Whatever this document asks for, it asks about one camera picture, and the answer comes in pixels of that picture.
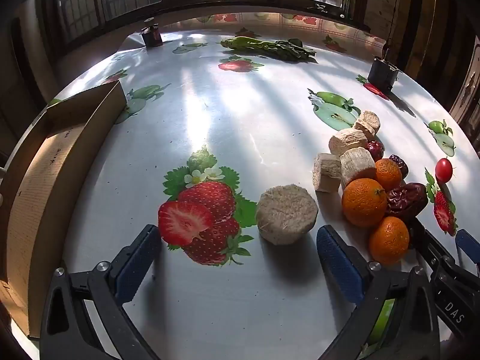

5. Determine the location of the fruit print tablecloth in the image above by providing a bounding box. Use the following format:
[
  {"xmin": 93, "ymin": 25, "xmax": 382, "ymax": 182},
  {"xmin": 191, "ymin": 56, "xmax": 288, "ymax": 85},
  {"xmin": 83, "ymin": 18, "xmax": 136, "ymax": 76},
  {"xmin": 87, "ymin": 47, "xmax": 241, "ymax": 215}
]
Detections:
[{"xmin": 22, "ymin": 11, "xmax": 480, "ymax": 360}]

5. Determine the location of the large dried red date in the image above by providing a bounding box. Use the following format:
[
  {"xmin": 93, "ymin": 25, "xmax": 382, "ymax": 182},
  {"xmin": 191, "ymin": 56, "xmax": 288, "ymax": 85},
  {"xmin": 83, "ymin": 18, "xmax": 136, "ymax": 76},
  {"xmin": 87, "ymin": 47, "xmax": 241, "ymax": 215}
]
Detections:
[{"xmin": 386, "ymin": 182, "xmax": 429, "ymax": 218}]

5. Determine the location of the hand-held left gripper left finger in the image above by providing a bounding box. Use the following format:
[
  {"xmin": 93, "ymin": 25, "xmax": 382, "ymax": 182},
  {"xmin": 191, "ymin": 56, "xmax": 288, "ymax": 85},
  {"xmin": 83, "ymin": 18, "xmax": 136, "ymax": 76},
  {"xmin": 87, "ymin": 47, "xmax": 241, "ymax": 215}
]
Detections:
[{"xmin": 39, "ymin": 224, "xmax": 163, "ymax": 360}]

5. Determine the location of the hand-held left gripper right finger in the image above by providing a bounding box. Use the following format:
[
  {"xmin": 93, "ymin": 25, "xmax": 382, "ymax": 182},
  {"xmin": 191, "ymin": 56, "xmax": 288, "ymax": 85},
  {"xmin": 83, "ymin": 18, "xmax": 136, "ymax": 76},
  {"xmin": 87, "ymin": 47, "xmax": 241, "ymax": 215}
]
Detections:
[{"xmin": 316, "ymin": 225, "xmax": 441, "ymax": 360}]

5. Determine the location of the black table clamp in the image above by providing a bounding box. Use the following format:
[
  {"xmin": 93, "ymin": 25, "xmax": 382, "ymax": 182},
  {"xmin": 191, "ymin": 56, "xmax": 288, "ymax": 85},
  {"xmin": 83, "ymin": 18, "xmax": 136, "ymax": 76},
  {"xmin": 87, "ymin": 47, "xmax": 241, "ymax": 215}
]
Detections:
[
  {"xmin": 367, "ymin": 56, "xmax": 399, "ymax": 92},
  {"xmin": 140, "ymin": 19, "xmax": 164, "ymax": 48}
]

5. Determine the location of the small orange mandarin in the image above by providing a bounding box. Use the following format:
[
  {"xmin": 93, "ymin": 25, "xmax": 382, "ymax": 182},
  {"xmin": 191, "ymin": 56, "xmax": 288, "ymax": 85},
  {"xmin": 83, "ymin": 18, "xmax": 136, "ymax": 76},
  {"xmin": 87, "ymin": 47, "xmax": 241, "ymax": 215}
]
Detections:
[{"xmin": 375, "ymin": 158, "xmax": 403, "ymax": 192}]

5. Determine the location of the green leafy vegetable bundle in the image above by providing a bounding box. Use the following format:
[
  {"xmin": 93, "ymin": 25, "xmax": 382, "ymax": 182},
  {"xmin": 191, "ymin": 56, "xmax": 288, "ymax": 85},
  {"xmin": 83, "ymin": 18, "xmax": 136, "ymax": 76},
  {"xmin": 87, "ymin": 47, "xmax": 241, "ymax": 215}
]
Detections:
[{"xmin": 220, "ymin": 37, "xmax": 317, "ymax": 62}]

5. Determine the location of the shallow cardboard box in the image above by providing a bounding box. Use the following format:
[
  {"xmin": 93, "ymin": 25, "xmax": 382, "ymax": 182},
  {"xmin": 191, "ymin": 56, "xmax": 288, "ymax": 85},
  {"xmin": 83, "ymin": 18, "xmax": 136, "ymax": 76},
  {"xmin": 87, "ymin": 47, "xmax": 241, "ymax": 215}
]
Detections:
[{"xmin": 0, "ymin": 80, "xmax": 127, "ymax": 340}]

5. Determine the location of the large orange mandarin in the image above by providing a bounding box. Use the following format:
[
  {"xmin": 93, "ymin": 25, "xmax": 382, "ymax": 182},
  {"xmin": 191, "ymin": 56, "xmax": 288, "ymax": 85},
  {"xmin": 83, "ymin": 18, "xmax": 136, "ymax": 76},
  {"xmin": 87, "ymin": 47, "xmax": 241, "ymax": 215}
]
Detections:
[{"xmin": 341, "ymin": 178, "xmax": 388, "ymax": 228}]

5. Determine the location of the red cherry tomato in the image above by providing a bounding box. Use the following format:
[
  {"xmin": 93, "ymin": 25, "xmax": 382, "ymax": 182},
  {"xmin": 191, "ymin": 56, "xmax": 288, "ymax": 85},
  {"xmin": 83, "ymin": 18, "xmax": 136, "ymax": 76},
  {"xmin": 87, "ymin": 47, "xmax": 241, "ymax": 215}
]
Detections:
[{"xmin": 435, "ymin": 158, "xmax": 454, "ymax": 184}]

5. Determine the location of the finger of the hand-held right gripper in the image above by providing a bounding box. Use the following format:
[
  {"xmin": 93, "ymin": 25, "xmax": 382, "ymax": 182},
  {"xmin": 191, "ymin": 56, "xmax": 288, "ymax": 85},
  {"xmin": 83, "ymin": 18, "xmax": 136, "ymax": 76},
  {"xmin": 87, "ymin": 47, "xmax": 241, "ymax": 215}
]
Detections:
[
  {"xmin": 455, "ymin": 229, "xmax": 480, "ymax": 267},
  {"xmin": 410, "ymin": 224, "xmax": 451, "ymax": 275}
]

